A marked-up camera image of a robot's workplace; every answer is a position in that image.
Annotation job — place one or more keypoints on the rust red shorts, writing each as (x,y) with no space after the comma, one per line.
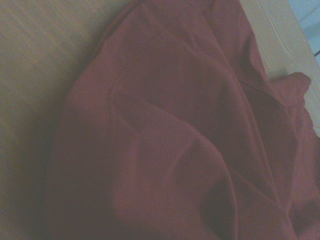
(162,125)

